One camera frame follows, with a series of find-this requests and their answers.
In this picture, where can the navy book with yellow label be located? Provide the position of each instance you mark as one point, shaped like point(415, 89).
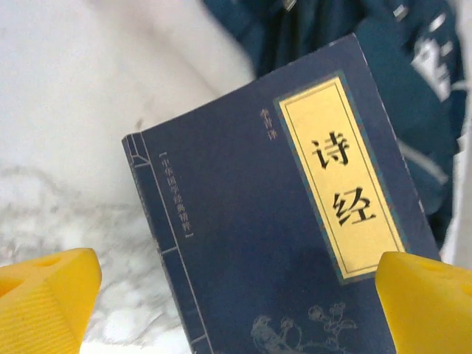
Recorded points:
point(239, 221)

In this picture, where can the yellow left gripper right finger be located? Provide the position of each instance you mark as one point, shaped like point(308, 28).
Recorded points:
point(431, 309)

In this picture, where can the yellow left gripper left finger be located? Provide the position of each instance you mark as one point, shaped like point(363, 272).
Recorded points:
point(40, 306)

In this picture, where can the navy blue student backpack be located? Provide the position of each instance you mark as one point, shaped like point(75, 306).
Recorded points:
point(313, 29)

